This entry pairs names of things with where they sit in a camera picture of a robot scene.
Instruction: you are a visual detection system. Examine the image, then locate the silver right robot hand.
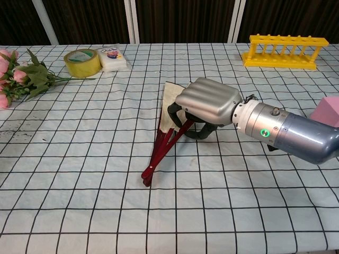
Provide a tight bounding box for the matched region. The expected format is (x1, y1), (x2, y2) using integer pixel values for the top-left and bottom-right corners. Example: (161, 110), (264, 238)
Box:
(166, 77), (242, 141)

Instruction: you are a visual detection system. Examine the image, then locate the red-ribbed paper folding fan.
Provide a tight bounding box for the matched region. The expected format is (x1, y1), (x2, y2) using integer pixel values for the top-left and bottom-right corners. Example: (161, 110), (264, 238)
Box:
(141, 81), (194, 188)

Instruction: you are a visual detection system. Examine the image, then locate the yellow test tube rack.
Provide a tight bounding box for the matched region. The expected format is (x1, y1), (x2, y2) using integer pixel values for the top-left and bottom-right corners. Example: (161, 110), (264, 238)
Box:
(241, 34), (329, 71)

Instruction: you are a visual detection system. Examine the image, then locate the white tissue packet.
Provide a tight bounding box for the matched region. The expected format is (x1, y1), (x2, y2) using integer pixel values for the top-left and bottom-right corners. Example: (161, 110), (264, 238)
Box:
(96, 46), (130, 72)

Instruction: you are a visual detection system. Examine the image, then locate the pink foam cube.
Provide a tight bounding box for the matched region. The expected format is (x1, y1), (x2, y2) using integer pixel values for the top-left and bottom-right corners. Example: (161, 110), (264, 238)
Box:
(309, 96), (339, 125)

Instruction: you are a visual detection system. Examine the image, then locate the yellow packing tape roll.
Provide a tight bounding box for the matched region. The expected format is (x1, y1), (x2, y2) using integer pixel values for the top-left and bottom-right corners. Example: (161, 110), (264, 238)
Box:
(65, 49), (102, 78)

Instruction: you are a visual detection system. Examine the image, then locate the white checkered tablecloth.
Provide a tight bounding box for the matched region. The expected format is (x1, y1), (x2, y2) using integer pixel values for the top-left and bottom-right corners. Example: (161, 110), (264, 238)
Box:
(0, 42), (339, 254)

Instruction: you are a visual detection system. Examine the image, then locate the pink artificial flower bouquet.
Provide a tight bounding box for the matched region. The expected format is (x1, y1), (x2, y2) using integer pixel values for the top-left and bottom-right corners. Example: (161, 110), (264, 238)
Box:
(0, 48), (96, 110)

